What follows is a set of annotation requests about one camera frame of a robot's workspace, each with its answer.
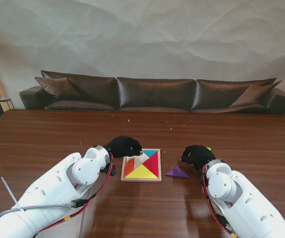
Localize brown sofa cushion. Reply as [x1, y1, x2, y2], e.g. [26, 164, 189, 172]
[34, 76, 83, 101]
[228, 80, 283, 108]

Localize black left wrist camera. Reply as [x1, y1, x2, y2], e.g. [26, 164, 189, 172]
[105, 163, 117, 177]

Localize large red tangram triangle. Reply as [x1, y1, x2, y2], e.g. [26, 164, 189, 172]
[142, 151, 159, 178]

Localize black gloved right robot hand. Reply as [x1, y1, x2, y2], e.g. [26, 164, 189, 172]
[179, 145, 217, 172]

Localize square wooden tangram tray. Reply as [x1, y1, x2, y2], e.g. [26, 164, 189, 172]
[120, 148, 162, 183]

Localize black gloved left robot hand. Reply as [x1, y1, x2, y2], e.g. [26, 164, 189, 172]
[104, 135, 143, 159]

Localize small side table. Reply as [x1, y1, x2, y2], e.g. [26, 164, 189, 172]
[0, 93, 16, 111]

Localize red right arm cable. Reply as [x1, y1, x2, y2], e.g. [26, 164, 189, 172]
[201, 165, 238, 238]

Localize natural wood tangram triangle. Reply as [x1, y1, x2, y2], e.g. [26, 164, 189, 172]
[133, 155, 144, 172]

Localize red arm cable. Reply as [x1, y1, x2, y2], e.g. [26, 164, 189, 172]
[37, 152, 115, 234]
[201, 165, 238, 238]

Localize orange tangram parallelogram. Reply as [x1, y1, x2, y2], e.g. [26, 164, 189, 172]
[123, 158, 135, 178]

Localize purple tangram triangle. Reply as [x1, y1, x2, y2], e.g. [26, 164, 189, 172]
[165, 166, 190, 179]

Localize red left arm cable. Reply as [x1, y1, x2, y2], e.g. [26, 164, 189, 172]
[37, 152, 115, 234]

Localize dark brown leather sofa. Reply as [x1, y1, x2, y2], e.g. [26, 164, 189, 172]
[19, 70, 285, 115]

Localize large yellow tangram triangle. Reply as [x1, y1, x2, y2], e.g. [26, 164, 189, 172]
[125, 165, 157, 179]

